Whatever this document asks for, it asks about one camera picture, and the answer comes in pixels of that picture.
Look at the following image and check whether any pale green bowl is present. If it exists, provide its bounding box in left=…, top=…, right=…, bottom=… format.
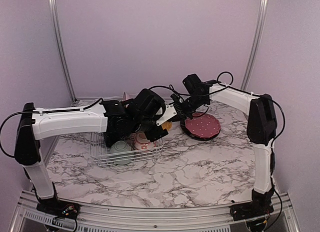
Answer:
left=109, top=140, right=132, bottom=165

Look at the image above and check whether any left aluminium frame post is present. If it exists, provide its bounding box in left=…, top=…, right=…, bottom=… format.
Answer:
left=48, top=0, right=77, bottom=103

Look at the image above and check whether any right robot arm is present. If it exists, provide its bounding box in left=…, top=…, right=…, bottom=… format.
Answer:
left=171, top=80, right=278, bottom=216

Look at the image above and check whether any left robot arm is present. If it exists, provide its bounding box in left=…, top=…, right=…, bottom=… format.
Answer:
left=14, top=96, right=174, bottom=214

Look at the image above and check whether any white wire dish rack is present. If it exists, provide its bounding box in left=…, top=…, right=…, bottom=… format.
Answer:
left=89, top=133, right=164, bottom=167

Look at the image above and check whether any maroon polka dot plate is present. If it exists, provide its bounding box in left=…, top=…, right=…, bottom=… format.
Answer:
left=184, top=112, right=221, bottom=139

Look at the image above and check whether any red patterned white bowl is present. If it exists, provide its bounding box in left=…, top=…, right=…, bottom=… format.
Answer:
left=132, top=132, right=157, bottom=152

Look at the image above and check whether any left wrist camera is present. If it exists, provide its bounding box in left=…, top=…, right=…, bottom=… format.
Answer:
left=132, top=89, right=178, bottom=126

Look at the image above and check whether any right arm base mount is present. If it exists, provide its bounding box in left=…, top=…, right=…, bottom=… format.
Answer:
left=230, top=201, right=274, bottom=221

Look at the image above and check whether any black striped plate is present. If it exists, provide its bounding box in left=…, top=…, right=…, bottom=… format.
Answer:
left=180, top=121, right=221, bottom=141

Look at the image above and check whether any yellow polka dot plate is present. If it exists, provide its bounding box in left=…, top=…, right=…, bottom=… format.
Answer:
left=161, top=121, right=172, bottom=131

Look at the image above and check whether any right aluminium frame post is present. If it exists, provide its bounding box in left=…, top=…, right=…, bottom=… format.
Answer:
left=241, top=0, right=269, bottom=90

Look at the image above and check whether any aluminium frame post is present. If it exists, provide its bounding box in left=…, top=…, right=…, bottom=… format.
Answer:
left=48, top=0, right=77, bottom=103
left=241, top=0, right=269, bottom=90

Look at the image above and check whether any front aluminium rail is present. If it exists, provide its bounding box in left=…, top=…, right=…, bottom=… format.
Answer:
left=9, top=191, right=300, bottom=231

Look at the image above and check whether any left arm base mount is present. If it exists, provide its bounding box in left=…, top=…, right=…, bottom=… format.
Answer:
left=36, top=200, right=80, bottom=219

